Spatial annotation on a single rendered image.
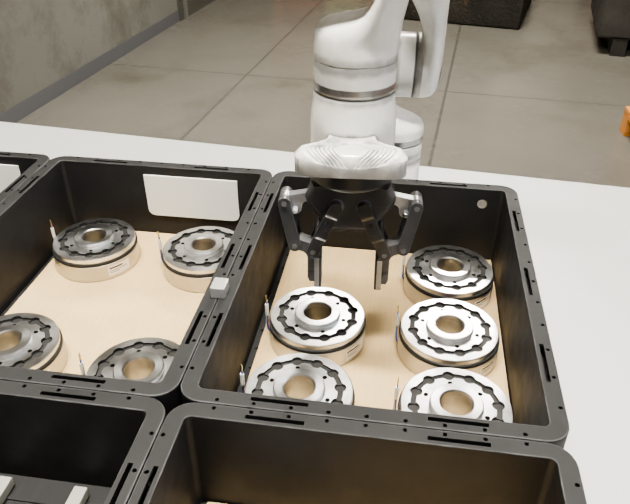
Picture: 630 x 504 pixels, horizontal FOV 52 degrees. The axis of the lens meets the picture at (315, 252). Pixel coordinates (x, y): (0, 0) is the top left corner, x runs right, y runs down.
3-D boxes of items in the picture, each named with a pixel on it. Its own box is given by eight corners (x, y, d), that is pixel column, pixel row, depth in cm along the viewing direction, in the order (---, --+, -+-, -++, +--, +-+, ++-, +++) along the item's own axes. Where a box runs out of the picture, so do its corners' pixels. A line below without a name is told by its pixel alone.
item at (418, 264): (411, 244, 83) (412, 240, 82) (493, 254, 81) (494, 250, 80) (401, 290, 74) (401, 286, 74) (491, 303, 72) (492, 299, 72)
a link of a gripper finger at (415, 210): (413, 202, 60) (389, 252, 63) (431, 208, 60) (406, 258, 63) (412, 188, 62) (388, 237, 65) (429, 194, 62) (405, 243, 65)
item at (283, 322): (276, 288, 75) (276, 284, 74) (365, 292, 74) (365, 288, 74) (264, 347, 66) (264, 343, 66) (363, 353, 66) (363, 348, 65)
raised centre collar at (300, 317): (296, 300, 72) (296, 295, 72) (341, 302, 72) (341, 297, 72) (292, 329, 68) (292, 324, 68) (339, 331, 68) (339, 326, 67)
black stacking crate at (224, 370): (279, 248, 90) (276, 174, 84) (499, 267, 86) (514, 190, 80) (191, 494, 57) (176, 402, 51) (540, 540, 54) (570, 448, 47)
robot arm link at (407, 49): (367, 40, 89) (360, 154, 99) (437, 44, 89) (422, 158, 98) (369, 21, 97) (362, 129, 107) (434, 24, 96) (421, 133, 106)
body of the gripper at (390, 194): (399, 121, 61) (392, 209, 66) (308, 118, 62) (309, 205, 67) (401, 155, 55) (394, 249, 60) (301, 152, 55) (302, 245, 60)
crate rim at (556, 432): (276, 186, 85) (275, 169, 84) (512, 203, 81) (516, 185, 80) (176, 419, 52) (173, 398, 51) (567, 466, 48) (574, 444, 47)
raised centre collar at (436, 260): (430, 254, 80) (431, 250, 79) (471, 260, 79) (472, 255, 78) (426, 277, 76) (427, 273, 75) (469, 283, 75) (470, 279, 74)
